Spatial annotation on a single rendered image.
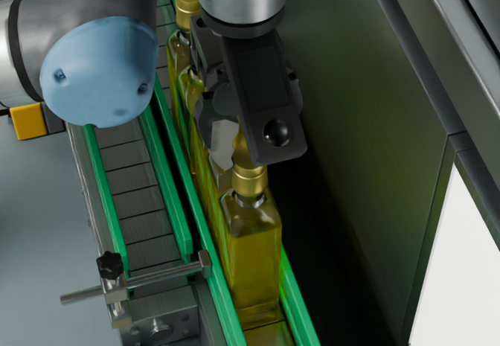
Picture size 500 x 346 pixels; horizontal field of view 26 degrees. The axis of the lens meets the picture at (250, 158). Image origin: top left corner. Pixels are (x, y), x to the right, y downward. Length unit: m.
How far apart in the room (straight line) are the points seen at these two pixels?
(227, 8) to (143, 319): 0.50
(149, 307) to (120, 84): 0.59
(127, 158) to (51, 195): 0.18
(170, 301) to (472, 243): 0.49
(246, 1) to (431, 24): 0.15
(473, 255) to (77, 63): 0.37
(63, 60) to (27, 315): 0.77
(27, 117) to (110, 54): 0.86
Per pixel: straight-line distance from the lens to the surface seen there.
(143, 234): 1.33
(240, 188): 1.06
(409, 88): 0.93
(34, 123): 1.57
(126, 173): 1.38
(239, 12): 0.87
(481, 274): 0.89
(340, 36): 1.09
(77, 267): 1.47
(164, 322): 1.28
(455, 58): 0.84
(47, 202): 1.53
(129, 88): 0.71
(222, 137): 1.00
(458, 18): 0.85
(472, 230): 0.88
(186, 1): 1.18
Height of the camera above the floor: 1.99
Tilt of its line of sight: 53 degrees down
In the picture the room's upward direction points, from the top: straight up
